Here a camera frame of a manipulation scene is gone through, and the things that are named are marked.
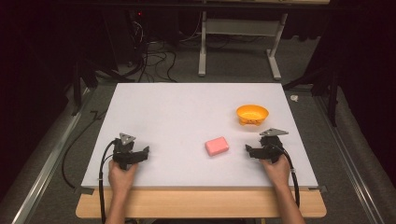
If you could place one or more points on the person's right hand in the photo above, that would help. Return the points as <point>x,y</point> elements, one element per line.
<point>276,172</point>

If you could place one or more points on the person's left hand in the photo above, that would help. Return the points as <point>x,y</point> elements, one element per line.
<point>120,177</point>

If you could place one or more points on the aluminium floor rail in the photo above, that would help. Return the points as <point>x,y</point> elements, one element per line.
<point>351,168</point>
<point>46,168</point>

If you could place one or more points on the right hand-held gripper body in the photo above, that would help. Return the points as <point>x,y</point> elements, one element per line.
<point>271,146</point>

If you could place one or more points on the white table board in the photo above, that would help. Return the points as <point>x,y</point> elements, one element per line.
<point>186,118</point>

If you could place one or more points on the orange bowl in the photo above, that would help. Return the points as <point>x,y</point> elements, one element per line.
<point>252,114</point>

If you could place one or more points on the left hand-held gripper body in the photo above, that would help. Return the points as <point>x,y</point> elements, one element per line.
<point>124,148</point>

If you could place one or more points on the pink soap bar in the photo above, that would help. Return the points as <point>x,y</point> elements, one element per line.
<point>216,146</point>

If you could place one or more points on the white crumpled scrap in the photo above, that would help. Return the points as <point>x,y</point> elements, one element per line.
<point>294,98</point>

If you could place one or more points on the white metal stand frame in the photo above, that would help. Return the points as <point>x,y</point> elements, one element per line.
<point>243,28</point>

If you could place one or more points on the black tripod stand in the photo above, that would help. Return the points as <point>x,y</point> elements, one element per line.
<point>330,93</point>
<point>87,77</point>

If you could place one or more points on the wooden table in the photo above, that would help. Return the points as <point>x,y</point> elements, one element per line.
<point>202,203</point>

